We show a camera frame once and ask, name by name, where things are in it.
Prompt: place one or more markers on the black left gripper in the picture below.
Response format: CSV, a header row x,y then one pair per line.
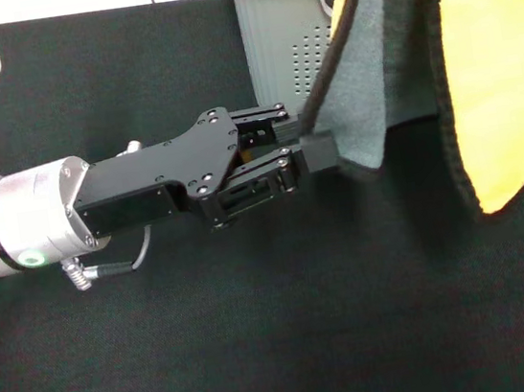
x,y
157,171

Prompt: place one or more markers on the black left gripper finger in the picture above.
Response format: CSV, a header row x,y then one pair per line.
x,y
319,154

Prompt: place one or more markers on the grey yellow towel black trim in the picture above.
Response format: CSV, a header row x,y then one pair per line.
x,y
493,78

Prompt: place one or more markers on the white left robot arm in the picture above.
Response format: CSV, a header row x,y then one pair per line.
x,y
29,222

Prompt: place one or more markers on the grey perforated plastic storage box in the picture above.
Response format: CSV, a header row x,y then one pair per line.
x,y
281,48

